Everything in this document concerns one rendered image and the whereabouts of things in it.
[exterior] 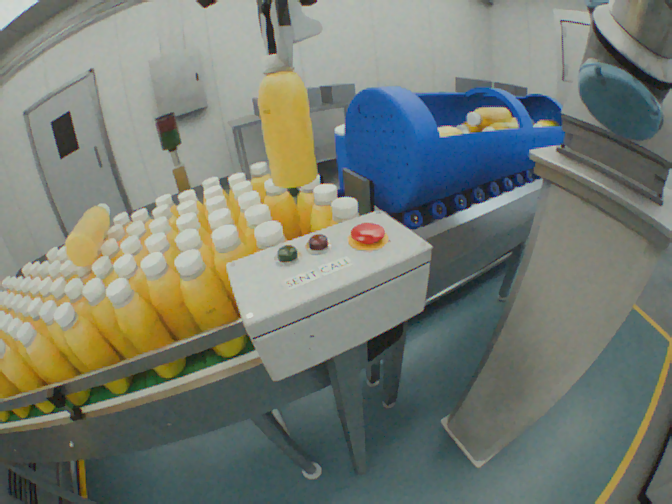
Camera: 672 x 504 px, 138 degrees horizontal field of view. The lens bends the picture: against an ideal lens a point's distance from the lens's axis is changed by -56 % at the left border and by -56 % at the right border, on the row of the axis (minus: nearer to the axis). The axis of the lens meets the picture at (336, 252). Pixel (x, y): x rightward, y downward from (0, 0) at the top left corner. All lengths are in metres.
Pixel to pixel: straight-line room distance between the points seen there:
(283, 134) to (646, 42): 0.43
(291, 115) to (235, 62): 3.53
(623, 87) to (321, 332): 0.40
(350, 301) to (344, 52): 4.15
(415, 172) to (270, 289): 0.36
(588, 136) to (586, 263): 0.23
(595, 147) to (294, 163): 0.52
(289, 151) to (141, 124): 3.61
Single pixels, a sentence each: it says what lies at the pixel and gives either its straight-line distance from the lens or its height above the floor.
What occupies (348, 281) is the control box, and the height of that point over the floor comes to 1.10.
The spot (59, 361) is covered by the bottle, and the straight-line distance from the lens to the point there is 0.59.
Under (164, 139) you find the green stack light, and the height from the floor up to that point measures 1.19.
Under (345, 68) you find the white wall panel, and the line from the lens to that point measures 4.31.
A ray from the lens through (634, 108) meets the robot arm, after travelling 0.36.
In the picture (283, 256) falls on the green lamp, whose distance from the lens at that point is 0.29.
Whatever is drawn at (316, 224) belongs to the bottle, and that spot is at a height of 1.03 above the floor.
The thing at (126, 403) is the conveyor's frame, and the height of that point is 0.90.
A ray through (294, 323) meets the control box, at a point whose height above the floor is 1.08.
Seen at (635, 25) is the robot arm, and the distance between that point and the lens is 0.34.
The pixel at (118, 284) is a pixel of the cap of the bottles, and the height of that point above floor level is 1.08.
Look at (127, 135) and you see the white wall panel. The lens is 3.99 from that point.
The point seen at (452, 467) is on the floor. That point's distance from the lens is 1.33.
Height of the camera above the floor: 1.27
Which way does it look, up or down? 36 degrees down
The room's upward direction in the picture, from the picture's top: 7 degrees counter-clockwise
